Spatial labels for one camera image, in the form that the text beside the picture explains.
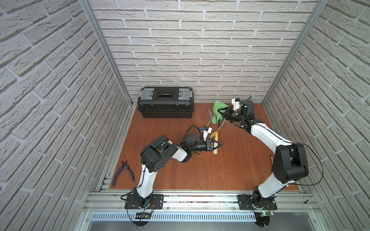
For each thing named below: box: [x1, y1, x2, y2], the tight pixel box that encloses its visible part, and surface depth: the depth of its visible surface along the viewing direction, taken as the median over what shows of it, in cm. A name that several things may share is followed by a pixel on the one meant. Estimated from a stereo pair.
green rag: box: [211, 100, 229, 125], surface depth 87 cm
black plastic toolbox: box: [137, 86, 195, 119], surface depth 102 cm
